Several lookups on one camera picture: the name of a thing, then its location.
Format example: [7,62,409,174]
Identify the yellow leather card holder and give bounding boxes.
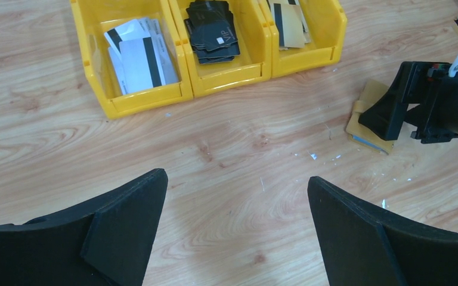
[345,79,419,156]

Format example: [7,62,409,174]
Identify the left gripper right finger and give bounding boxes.
[308,176,458,285]

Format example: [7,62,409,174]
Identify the gold cards stack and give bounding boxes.
[267,0,311,51]

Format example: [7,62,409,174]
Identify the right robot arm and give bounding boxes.
[358,61,458,144]

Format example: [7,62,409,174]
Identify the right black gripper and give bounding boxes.
[358,61,458,144]

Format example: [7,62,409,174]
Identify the black cards stack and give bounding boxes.
[184,1,240,64]

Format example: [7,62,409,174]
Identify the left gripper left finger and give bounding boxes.
[0,169,168,285]

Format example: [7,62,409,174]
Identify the right yellow bin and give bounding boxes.
[258,0,347,78]

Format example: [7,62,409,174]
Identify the white cards stack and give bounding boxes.
[104,17,180,95]

